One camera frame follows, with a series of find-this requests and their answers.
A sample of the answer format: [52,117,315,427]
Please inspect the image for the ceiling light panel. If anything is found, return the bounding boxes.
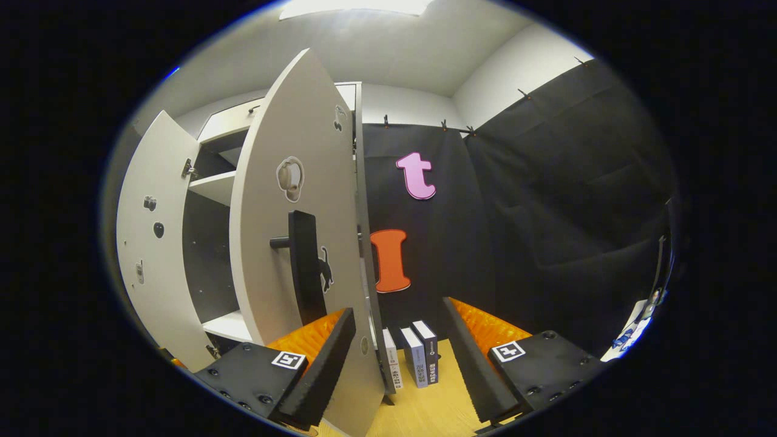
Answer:
[279,0,435,21]

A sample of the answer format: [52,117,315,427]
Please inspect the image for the white cabinet door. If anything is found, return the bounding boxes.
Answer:
[115,109,220,373]
[229,49,390,437]

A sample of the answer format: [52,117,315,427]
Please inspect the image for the white book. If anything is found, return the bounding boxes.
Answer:
[382,328,405,391]

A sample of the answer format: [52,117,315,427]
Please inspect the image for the black backdrop cloth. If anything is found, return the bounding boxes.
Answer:
[362,58,678,360]

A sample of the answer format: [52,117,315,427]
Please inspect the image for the black right door handle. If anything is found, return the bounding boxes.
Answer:
[270,210,329,327]

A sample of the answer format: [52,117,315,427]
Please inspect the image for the white cabinet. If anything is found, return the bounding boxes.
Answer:
[182,82,384,365]

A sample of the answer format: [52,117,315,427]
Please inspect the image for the dark navy book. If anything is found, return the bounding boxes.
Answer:
[412,320,440,385]

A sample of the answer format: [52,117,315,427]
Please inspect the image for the grey blue book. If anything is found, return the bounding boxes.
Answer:
[399,328,431,390]

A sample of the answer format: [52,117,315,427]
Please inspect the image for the white cabinet upper drawer front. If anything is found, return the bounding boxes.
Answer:
[197,97,268,144]

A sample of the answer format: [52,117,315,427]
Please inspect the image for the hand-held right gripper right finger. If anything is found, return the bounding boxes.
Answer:
[441,297,608,424]

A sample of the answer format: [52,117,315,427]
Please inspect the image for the white side desk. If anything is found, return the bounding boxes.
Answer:
[601,297,654,364]

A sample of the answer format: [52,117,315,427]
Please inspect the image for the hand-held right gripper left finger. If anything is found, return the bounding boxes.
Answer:
[193,307,358,430]

